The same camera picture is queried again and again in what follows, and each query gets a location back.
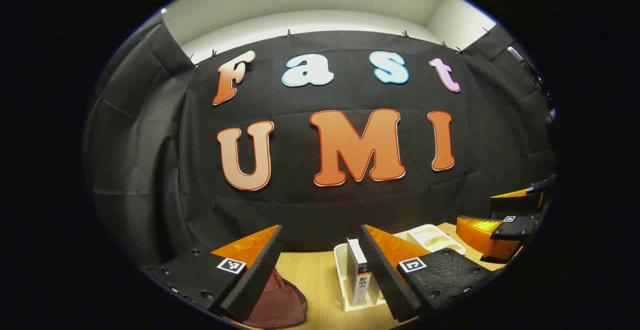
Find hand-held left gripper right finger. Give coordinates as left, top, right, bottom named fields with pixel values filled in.
left=359, top=224, right=496, bottom=322

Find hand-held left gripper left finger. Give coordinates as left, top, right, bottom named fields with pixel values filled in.
left=145, top=225, right=286, bottom=321

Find maroon schoolbag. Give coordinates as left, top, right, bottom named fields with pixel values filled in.
left=245, top=267, right=309, bottom=329

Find cream bookshelf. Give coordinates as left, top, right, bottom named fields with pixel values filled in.
left=333, top=224, right=468, bottom=313

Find dark metal stand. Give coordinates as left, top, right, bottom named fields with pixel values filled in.
left=506, top=45, right=545, bottom=90

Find black backdrop cloth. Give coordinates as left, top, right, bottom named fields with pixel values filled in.
left=85, top=20, right=558, bottom=270

